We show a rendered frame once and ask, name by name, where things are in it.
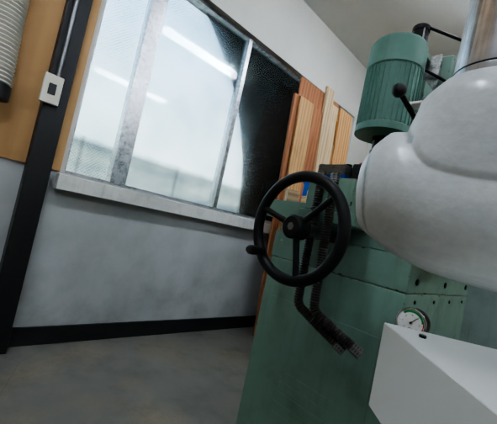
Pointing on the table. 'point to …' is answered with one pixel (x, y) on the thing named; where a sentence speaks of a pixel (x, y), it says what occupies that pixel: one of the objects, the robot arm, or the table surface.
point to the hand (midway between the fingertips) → (404, 129)
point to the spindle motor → (386, 111)
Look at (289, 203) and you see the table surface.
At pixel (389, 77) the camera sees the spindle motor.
